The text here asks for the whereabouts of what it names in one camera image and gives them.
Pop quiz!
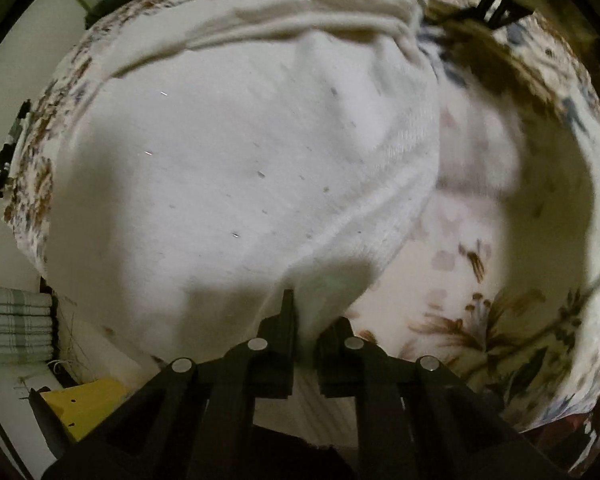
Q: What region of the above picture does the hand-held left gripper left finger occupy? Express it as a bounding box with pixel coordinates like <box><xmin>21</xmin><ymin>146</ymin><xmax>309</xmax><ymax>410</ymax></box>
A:
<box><xmin>42</xmin><ymin>289</ymin><xmax>298</xmax><ymax>480</ymax></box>

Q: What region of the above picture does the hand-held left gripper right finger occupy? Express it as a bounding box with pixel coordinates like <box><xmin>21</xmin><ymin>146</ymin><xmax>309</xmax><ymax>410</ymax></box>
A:
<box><xmin>314</xmin><ymin>317</ymin><xmax>571</xmax><ymax>480</ymax></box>

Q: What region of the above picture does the white knit garment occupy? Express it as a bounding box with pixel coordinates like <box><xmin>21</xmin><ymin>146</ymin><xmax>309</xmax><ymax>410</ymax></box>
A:
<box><xmin>44</xmin><ymin>0</ymin><xmax>442</xmax><ymax>363</ymax></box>

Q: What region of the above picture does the floral printed bedsheet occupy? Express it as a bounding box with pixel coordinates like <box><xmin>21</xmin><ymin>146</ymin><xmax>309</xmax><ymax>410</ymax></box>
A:
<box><xmin>2</xmin><ymin>0</ymin><xmax>600</xmax><ymax>478</ymax></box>

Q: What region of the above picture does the green plaid folded cloth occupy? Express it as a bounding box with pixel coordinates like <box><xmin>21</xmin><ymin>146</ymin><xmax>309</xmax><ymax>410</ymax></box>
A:
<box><xmin>0</xmin><ymin>284</ymin><xmax>56</xmax><ymax>363</ymax></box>

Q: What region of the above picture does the black white patterned object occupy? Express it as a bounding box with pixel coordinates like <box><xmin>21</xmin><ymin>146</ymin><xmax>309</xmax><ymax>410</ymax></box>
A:
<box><xmin>0</xmin><ymin>100</ymin><xmax>33</xmax><ymax>198</ymax></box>

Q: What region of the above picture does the yellow plastic object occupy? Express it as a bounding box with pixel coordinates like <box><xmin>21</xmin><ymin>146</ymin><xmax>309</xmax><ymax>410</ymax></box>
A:
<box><xmin>40</xmin><ymin>378</ymin><xmax>127</xmax><ymax>442</ymax></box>

